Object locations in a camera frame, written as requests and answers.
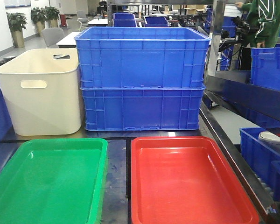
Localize grey lidded container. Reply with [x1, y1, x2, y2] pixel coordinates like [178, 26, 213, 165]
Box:
[258, 131, 280, 154]

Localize potted plant left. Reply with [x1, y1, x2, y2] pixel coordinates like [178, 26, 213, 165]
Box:
[7, 13, 27, 48]

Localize person in green sweater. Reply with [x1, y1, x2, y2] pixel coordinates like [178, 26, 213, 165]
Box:
[235, 0, 280, 48]

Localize potted plant middle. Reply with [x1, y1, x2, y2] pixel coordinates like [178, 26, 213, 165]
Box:
[31, 7, 46, 37]

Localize upper stacked blue crate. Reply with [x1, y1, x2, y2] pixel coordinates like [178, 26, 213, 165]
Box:
[75, 27, 210, 88]

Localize stacked blue crate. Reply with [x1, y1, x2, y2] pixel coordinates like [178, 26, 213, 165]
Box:
[75, 27, 210, 88]
[81, 86, 204, 131]

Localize grey office chair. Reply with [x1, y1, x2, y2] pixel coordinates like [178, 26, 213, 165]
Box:
[42, 28, 64, 48]

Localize potted plant right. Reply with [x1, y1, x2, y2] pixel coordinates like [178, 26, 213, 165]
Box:
[45, 6, 60, 28]

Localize red plastic tray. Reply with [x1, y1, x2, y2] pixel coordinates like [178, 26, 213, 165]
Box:
[131, 136, 259, 224]

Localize blue bin with handle right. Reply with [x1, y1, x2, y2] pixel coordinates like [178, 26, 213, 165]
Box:
[250, 44, 280, 91]

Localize green plastic tray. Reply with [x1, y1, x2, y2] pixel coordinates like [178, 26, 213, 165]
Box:
[0, 138, 108, 224]

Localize lower stacked blue crate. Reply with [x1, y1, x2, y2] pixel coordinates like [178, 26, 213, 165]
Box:
[81, 86, 204, 131]

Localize blue bin lower right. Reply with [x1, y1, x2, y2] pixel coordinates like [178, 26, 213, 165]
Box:
[239, 127, 280, 189]

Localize potted plant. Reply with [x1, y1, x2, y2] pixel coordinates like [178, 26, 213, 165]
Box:
[31, 7, 46, 37]
[7, 13, 27, 48]
[45, 6, 60, 28]

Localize white desk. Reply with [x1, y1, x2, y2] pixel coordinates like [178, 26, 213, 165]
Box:
[56, 32, 80, 48]

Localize cream plastic basket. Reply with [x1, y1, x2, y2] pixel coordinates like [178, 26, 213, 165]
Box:
[0, 48, 84, 136]

